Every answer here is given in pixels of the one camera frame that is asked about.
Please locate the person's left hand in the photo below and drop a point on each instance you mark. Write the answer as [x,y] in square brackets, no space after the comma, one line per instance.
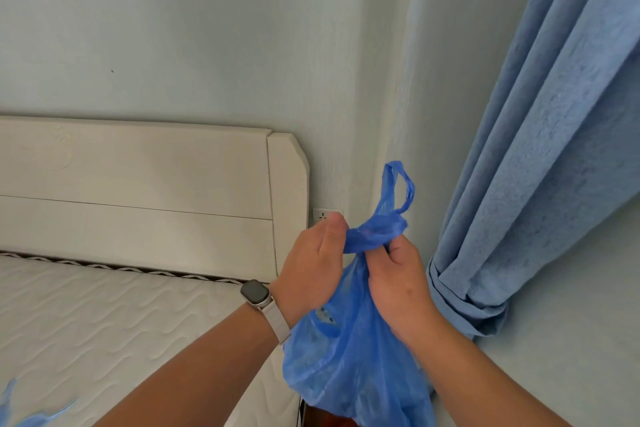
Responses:
[306,271]

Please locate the person's right hand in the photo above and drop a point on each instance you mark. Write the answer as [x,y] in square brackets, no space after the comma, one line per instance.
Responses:
[400,286]

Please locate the person's left thumb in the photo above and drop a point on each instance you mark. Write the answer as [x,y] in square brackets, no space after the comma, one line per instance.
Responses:
[332,236]

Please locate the person's right thumb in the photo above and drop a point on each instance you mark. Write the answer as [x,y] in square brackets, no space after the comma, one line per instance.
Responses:
[395,247]

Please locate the blue plastic bag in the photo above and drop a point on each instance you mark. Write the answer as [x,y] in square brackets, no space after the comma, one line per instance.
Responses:
[30,414]
[357,341]

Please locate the person's left forearm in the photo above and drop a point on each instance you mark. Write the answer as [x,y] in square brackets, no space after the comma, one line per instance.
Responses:
[190,371]

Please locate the person's right forearm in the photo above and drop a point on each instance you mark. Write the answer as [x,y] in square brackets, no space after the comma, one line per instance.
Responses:
[480,381]

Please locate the beige band smartwatch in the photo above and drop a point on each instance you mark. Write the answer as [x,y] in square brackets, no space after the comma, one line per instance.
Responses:
[262,304]

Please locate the blue fabric curtain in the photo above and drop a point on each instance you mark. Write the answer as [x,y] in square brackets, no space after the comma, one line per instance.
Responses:
[540,141]

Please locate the white wooden headboard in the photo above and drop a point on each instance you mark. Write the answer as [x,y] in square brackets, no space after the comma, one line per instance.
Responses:
[150,191]

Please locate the white quilted mattress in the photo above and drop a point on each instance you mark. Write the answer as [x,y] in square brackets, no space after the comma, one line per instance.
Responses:
[100,326]

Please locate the crumpled blue plastic bag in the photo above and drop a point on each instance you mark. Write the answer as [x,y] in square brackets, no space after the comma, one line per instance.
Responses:
[30,414]

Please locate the white wall socket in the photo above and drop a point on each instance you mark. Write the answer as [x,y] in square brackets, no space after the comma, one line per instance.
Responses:
[325,215]

